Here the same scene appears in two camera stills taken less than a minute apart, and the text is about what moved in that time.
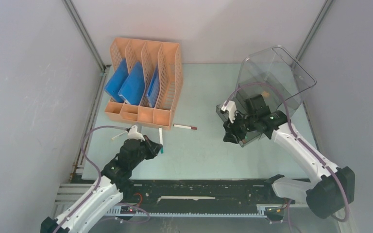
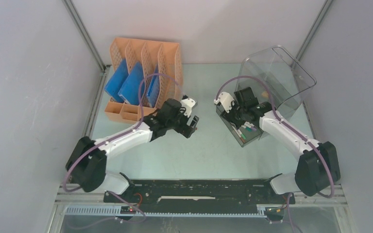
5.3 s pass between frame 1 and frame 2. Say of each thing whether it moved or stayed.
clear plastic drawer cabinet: stayed
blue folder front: stayed
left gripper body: moved
